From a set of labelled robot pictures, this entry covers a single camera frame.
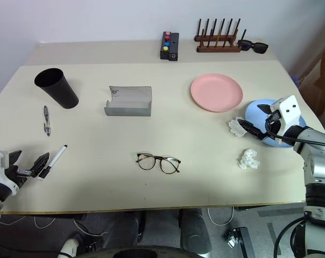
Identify grey gel pen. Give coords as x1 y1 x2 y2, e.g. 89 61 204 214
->
43 105 51 137

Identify brown wooden peg rack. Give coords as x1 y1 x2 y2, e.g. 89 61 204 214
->
194 18 248 53

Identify thin white floor cable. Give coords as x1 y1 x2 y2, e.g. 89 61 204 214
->
0 214 105 238

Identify black box with coloured buttons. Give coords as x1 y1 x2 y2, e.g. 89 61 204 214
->
160 31 172 60

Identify black sunglasses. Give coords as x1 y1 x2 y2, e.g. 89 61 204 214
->
237 39 270 55

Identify dark rounded shape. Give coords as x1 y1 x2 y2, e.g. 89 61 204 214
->
179 209 212 254

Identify tortoiseshell eyeglasses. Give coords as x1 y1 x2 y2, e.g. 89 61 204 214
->
136 152 182 175

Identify large white tissue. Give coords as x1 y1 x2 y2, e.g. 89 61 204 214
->
237 148 260 170

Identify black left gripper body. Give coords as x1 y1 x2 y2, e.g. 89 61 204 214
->
5 164 34 188

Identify black metal floor stand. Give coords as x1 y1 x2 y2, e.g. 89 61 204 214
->
226 227 256 258

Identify black plastic cup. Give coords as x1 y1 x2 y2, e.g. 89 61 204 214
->
34 68 80 110

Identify round black base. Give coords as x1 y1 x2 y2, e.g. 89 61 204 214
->
91 245 208 258

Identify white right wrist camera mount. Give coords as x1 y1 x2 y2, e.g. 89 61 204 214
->
270 95 307 140

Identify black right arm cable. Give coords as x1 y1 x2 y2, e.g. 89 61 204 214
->
267 128 325 149

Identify grey glasses case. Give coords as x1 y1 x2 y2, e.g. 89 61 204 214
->
104 85 152 117

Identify small crumpled white tissue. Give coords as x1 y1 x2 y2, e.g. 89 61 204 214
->
228 117 246 137

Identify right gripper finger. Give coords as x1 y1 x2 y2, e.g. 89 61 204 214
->
237 119 268 141
256 104 272 115

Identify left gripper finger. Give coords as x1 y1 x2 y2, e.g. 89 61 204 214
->
8 150 23 165
30 152 51 178

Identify pink plate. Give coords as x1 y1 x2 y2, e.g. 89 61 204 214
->
190 73 243 113

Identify white black-capped marker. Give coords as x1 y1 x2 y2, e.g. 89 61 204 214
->
38 144 68 180

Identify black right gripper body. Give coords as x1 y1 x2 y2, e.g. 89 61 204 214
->
264 111 283 137

